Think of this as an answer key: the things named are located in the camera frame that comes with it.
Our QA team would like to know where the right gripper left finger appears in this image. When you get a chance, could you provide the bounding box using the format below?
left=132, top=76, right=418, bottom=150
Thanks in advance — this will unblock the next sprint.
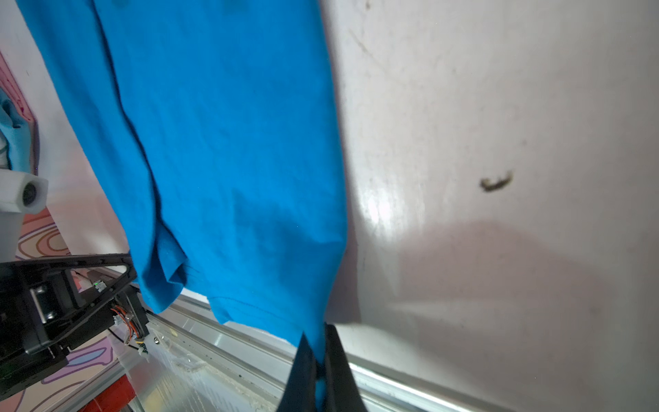
left=276, top=335, right=317, bottom=412

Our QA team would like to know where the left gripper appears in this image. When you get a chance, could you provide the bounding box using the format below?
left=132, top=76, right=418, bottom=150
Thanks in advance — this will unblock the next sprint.
left=1, top=254, right=149, bottom=399

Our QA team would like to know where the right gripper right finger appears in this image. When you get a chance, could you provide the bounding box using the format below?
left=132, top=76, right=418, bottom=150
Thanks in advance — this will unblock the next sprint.
left=324, top=324, right=367, bottom=412

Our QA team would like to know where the blue t-shirt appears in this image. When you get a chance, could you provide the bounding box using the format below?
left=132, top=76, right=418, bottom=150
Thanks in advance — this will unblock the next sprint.
left=14, top=0, right=350, bottom=408

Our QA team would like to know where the teal folded t-shirt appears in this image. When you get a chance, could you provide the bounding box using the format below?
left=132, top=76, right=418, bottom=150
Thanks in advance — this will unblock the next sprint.
left=1, top=90, right=34, bottom=173

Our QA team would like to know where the pink folded t-shirt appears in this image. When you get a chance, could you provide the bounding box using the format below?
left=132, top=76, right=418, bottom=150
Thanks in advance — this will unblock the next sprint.
left=1, top=56, right=39, bottom=175

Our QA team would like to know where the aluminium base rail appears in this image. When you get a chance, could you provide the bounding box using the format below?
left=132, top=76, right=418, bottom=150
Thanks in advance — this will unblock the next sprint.
left=50, top=287, right=516, bottom=412

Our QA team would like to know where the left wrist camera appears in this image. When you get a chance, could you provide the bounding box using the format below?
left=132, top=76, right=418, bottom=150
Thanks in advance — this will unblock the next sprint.
left=0, top=169, right=48, bottom=263

